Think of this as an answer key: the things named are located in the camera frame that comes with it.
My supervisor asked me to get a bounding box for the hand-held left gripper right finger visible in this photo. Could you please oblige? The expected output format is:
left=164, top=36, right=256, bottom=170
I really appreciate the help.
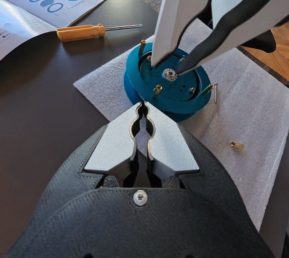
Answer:
left=143, top=101, right=200, bottom=178

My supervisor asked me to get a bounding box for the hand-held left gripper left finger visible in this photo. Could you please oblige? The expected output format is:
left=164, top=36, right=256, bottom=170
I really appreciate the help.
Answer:
left=84, top=102, right=143, bottom=178

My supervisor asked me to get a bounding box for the blue disc with bearing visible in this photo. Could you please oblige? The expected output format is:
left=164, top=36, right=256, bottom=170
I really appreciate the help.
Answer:
left=140, top=51, right=200, bottom=103

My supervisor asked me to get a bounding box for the blue round metal base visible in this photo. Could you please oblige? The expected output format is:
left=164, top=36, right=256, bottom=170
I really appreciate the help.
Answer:
left=123, top=42, right=213, bottom=122

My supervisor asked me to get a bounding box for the dark grey desk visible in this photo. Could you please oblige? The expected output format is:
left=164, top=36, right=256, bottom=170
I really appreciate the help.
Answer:
left=0, top=0, right=289, bottom=258

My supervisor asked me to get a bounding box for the white foam sheet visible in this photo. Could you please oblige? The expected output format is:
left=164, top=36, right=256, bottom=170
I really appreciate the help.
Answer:
left=74, top=18, right=289, bottom=231

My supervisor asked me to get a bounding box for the orange handled screwdriver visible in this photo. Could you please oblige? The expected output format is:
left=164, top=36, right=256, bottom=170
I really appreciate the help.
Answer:
left=57, top=23, right=143, bottom=43

